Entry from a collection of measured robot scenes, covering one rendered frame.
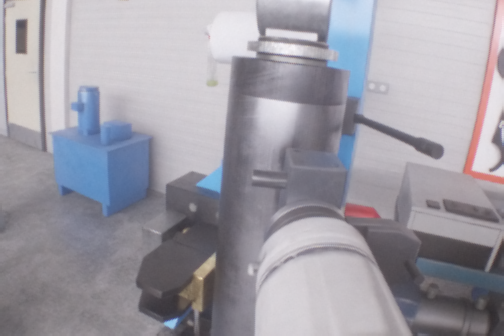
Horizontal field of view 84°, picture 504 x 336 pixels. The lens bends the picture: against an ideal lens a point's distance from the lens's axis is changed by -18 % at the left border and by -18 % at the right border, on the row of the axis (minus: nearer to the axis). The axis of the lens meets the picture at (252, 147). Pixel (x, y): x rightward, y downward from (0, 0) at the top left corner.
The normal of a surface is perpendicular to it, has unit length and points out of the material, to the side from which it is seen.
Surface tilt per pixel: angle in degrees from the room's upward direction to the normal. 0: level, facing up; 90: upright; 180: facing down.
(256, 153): 90
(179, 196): 90
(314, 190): 90
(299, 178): 90
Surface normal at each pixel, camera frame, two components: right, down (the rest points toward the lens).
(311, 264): -0.28, -0.92
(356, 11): -0.39, 0.22
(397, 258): -0.03, 0.27
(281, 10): -0.25, 0.63
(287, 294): -0.56, -0.80
